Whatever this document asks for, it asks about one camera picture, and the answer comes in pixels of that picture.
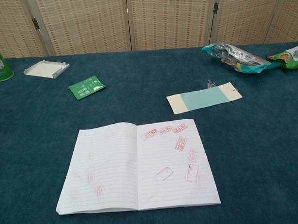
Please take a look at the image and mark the torn green sachet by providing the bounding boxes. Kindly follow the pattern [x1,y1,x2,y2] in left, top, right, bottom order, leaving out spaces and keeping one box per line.
[68,74,107,101]

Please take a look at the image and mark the woven bamboo folding screen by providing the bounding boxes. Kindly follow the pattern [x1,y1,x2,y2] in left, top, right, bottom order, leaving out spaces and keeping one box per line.
[0,0,298,60]

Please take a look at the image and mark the green snack bag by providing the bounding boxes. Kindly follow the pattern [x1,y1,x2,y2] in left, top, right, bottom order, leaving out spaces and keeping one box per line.
[265,43,298,73]

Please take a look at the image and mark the teal silver snack bag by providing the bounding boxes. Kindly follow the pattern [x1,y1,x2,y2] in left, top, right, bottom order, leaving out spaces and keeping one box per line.
[200,39,280,77]

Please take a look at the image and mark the white lined notebook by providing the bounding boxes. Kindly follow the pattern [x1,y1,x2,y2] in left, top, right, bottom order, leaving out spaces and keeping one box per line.
[51,117,222,216]

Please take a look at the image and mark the cream teal tasselled bookmark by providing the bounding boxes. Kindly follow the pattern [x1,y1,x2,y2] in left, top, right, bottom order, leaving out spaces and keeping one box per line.
[165,78,244,116]

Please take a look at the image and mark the white rectangular tray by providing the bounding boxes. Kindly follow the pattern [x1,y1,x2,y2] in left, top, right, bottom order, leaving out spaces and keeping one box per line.
[23,59,71,81]

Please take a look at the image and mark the dark blue table cloth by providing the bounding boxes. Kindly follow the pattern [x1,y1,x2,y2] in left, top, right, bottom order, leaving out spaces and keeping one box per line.
[0,42,298,224]

